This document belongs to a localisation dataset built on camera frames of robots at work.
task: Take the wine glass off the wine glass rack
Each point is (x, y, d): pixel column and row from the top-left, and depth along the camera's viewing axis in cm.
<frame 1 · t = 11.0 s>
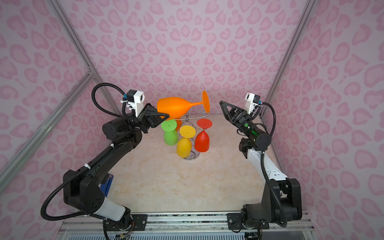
left hand: (167, 119, 50), fingers closed
right hand: (222, 108, 56), fingers open
green wine glass: (170, 135, 79), point 25 cm above the table
yellow wine glass: (184, 146, 74), point 26 cm above the table
red wine glass: (202, 140, 78), point 24 cm above the table

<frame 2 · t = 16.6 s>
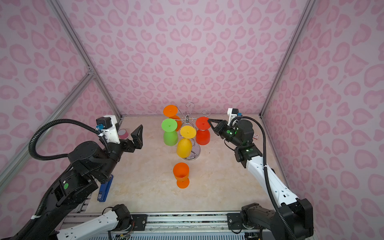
left hand: (128, 123, 55), fingers open
right hand: (207, 120, 69), fingers closed
orange wine glass right rear: (181, 172, 81), point 11 cm above the table
the other named things where they were.

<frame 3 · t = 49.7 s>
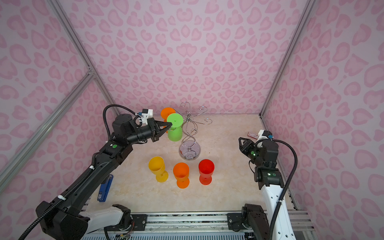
left hand: (171, 122, 64), fingers closed
right hand: (240, 138, 73), fingers open
green wine glass: (175, 131, 73), point 31 cm above the table
yellow wine glass: (157, 166, 82), point 13 cm above the table
red wine glass: (206, 168, 77), point 16 cm above the table
the other named things where they were.

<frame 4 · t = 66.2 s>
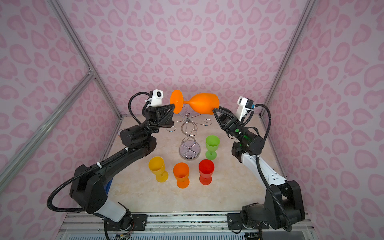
left hand: (170, 112, 46), fingers closed
right hand: (211, 113, 53), fingers open
green wine glass: (212, 142, 92), point 12 cm above the table
the other named things where they were.

